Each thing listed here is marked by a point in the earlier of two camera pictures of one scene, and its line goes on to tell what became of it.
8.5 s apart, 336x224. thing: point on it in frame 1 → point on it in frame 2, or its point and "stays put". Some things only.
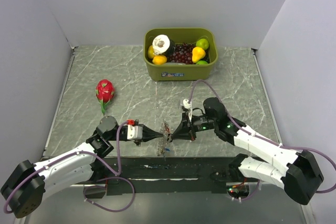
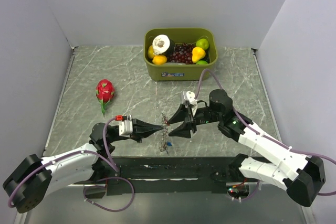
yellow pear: [198, 53] stays put
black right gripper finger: [184, 131] → [181, 115]
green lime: [202, 43] stays put
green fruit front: [201, 62] stays put
